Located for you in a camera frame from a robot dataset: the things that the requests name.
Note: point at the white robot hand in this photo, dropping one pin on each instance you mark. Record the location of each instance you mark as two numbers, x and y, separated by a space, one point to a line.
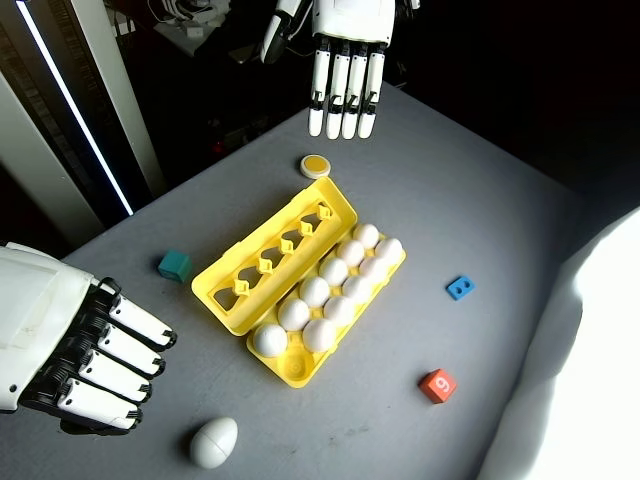
352 22
35 310

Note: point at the white toy egg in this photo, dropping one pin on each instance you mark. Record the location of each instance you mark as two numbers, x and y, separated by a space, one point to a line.
214 442
270 340
319 335
350 252
357 289
293 314
373 269
314 291
333 271
389 250
366 235
339 310

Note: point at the egg half with yellow yolk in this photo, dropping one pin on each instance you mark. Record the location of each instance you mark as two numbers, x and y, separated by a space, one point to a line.
315 166

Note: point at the yellow egg carton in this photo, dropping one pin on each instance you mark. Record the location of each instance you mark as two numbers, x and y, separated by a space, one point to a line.
300 215

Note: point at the teal cube block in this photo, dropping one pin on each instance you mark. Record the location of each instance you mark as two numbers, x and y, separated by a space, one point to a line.
175 266

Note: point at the grey table cloth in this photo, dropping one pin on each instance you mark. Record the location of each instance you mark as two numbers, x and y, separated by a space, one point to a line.
450 200

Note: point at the blue block with two holes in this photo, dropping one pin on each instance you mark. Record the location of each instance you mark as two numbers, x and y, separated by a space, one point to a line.
460 288

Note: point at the red number cube block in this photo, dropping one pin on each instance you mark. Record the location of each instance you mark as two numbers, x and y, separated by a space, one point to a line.
437 386

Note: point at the white backdrop sheet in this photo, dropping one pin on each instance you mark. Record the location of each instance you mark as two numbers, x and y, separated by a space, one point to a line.
590 350

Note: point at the plain white post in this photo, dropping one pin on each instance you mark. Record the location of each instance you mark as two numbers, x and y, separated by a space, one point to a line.
30 150

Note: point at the white post with light strip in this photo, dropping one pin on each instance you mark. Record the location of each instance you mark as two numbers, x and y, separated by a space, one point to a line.
115 75

